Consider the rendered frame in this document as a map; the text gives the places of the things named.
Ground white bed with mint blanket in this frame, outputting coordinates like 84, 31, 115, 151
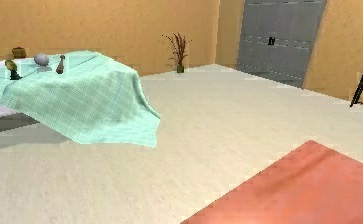
0, 50, 162, 149

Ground grey room door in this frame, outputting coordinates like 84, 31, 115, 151
236, 0, 328, 89

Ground grey round ball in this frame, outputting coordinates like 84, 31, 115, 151
33, 52, 51, 67

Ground olive green statuette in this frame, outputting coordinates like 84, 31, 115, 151
4, 59, 23, 81

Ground brown baseball bat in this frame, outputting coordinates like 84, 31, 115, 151
55, 54, 67, 75

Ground red cloth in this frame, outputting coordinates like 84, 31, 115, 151
179, 139, 363, 224

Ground brown olive box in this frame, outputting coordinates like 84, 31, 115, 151
11, 46, 27, 60

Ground red twig house plant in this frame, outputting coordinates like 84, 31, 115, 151
161, 31, 192, 74

